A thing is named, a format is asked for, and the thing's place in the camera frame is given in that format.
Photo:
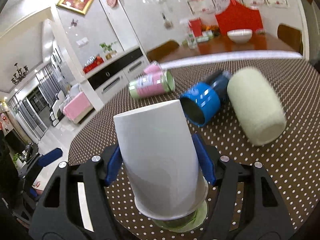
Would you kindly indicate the brown wooden chair left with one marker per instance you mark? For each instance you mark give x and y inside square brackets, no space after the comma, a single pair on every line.
[162,51]

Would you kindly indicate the potted green plant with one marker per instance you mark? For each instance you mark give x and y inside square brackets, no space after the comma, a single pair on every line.
[108,49]

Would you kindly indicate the white paper cup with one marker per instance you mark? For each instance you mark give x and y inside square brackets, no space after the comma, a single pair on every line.
[160,160]

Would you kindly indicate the pink green tin can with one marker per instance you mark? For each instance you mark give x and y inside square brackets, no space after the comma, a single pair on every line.
[152,84]

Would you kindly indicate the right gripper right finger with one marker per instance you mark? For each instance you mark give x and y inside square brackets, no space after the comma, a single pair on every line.
[247,203]

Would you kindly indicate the red gift bag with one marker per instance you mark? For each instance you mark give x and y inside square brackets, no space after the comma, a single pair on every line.
[237,16]

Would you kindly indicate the small pink cup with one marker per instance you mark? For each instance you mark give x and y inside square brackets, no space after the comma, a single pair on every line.
[153,67]

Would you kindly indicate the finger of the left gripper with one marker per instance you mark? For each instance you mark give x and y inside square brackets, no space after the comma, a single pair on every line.
[34,166]

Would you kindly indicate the small red box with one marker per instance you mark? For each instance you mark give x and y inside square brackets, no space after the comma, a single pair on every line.
[195,25]

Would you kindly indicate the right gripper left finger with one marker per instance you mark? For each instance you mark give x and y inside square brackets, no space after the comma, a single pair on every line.
[58,214]

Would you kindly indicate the blue black tin can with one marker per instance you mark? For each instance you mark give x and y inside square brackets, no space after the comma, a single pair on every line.
[202,101]

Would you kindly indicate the brown polka dot tablecloth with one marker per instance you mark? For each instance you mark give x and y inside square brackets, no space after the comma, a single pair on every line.
[292,160]

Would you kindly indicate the green lid under cup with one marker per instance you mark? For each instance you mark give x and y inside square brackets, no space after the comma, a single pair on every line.
[187,223]

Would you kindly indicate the white black sideboard cabinet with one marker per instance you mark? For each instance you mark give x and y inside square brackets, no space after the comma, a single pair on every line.
[107,79]

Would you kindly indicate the brown wooden chair far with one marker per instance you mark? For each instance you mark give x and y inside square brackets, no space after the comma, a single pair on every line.
[291,36]

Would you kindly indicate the red box on sideboard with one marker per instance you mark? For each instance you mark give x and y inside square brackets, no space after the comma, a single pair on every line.
[92,63]

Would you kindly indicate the green white tissue box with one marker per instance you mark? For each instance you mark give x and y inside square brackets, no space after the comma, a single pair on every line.
[206,36]

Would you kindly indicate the brown wooden chair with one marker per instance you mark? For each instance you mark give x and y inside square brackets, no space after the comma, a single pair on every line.
[162,51]
[291,36]

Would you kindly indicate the black chandelier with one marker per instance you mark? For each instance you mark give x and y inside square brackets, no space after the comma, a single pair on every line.
[20,74]

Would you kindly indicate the white ceramic bowl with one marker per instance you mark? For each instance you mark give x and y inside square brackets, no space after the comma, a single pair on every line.
[240,35]

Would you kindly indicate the pale green fuzzy cup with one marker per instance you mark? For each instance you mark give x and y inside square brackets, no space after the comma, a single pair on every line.
[257,106]

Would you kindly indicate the pink cloth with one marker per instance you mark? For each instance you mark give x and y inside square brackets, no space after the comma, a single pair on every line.
[77,108]

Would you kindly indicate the clear spray bottle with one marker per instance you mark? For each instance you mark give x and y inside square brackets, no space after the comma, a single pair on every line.
[190,39]

